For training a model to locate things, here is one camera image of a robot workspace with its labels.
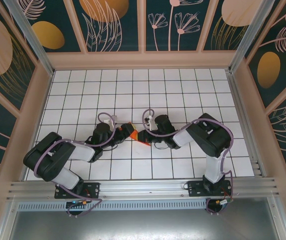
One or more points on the orange paper sheet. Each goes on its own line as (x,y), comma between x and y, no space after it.
(134,135)

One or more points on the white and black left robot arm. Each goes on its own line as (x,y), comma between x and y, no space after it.
(83,152)

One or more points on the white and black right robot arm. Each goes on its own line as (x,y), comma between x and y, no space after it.
(181,137)

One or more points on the green control board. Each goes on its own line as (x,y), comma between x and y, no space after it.
(223,201)
(79,202)

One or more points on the grey metal panel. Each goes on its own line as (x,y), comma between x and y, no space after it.
(143,225)

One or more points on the aluminium mounting rail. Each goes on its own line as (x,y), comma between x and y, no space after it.
(143,187)

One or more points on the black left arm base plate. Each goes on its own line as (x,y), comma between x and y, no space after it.
(93,188)

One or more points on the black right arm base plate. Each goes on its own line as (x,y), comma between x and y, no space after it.
(195,187)

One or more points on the aluminium side rail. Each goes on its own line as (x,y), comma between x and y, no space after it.
(245,120)

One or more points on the aluminium corner post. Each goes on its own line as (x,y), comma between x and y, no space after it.
(30,37)
(249,37)

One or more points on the aluminium frame bar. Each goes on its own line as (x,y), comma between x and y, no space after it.
(5,225)
(282,225)

